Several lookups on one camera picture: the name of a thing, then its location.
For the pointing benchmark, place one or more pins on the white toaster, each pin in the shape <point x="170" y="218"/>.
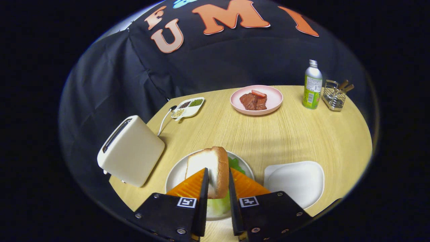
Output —
<point x="134" y="154"/>

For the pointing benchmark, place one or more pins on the thick toast bread slice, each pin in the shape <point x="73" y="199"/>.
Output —
<point x="211" y="168"/>

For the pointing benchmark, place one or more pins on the silver bottle with green label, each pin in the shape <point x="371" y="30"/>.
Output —
<point x="312" y="90"/>

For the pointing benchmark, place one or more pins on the brown meat pieces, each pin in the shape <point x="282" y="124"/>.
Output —
<point x="249" y="101"/>

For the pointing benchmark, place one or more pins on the pink plate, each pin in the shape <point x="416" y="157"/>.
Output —
<point x="274" y="99"/>

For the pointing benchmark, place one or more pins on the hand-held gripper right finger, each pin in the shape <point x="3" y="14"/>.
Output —
<point x="235" y="215"/>

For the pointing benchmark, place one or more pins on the white squarish plate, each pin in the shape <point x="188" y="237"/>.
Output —
<point x="295" y="181"/>

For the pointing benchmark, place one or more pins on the red sausage slice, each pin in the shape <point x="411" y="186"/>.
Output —
<point x="258" y="93"/>

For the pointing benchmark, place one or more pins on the white round plate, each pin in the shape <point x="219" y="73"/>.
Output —
<point x="176" y="176"/>

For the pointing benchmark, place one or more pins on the green lettuce leaf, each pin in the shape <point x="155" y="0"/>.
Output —
<point x="218" y="205"/>

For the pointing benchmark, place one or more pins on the black backdrop cloth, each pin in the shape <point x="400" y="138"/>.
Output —
<point x="215" y="57"/>

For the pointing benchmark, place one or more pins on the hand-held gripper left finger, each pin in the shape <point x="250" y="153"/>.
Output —
<point x="201" y="208"/>

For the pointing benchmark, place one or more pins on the white divided seasoning tray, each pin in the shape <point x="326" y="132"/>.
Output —
<point x="191" y="110"/>

